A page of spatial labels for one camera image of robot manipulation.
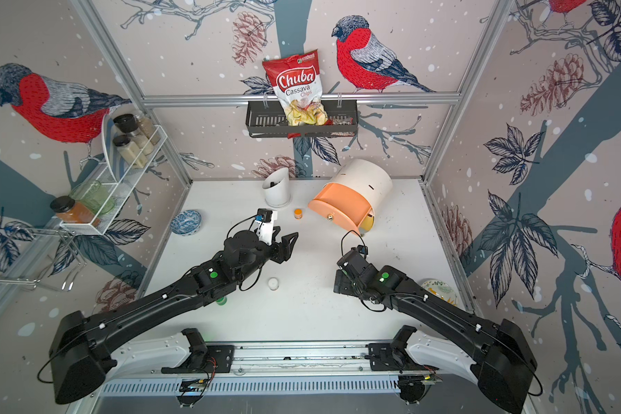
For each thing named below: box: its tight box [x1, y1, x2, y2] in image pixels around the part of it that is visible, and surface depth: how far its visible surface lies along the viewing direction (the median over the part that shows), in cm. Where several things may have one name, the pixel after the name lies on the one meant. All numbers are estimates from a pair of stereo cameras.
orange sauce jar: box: [50, 195, 101, 227], surface depth 63 cm
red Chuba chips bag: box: [262, 49, 328, 139], surface depth 84 cm
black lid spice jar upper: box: [112, 112, 154, 156], surface depth 81 cm
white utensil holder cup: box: [262, 167, 291, 208], surface depth 109 cm
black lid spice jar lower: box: [112, 133, 148, 169], surface depth 79 cm
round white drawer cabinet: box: [307, 158, 394, 236], surface depth 90 cm
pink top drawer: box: [307, 181, 374, 234], surface depth 87 cm
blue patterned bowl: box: [169, 209, 202, 237], surface depth 106 cm
